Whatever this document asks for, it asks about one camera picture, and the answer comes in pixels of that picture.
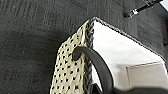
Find black wire shelf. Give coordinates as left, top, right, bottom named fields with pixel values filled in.
left=123, top=0, right=165, bottom=19

